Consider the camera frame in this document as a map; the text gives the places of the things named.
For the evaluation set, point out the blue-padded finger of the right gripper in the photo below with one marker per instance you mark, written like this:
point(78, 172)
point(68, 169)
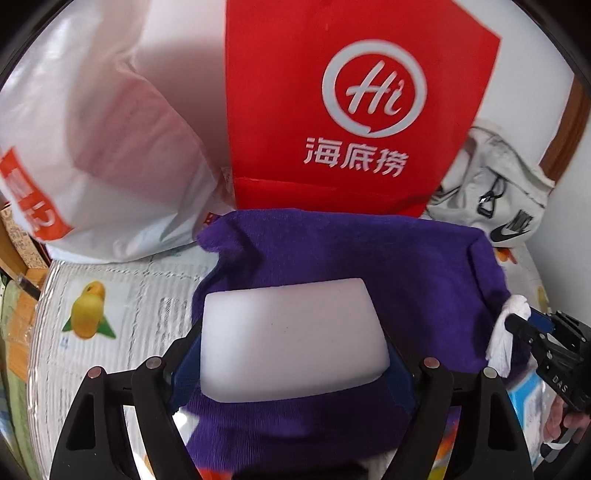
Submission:
point(544, 322)

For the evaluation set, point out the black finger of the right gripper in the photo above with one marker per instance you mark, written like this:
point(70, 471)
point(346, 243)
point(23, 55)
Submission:
point(523, 330)

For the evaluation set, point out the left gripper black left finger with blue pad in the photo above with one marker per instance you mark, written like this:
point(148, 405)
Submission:
point(94, 441)

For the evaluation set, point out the white tissue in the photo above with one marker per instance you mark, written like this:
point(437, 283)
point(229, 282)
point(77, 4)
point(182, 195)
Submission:
point(500, 347)

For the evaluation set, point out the white sponge block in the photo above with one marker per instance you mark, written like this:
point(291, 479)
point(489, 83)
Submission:
point(286, 342)

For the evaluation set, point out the person's right hand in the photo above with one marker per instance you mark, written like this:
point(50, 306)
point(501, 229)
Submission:
point(559, 418)

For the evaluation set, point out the blue tissue box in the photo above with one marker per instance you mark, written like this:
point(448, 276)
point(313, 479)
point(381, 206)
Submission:
point(532, 399)

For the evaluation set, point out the green blanket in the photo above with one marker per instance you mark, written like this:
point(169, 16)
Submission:
point(14, 422)

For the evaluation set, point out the purple towel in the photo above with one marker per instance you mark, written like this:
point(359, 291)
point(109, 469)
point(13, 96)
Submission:
point(437, 289)

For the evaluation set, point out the fruit print tablecloth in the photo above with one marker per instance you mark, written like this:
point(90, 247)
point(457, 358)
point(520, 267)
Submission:
point(148, 305)

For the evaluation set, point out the grey Nike waist bag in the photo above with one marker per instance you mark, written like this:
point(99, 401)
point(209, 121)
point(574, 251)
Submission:
point(490, 186)

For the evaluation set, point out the red Haidilao paper bag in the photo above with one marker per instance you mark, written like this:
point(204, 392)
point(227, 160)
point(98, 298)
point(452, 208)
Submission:
point(350, 106)

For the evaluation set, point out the white Miniso plastic bag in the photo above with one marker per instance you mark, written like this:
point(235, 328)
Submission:
point(97, 165)

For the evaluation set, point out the brown wooden door frame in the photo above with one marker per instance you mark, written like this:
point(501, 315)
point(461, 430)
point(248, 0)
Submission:
point(572, 125)

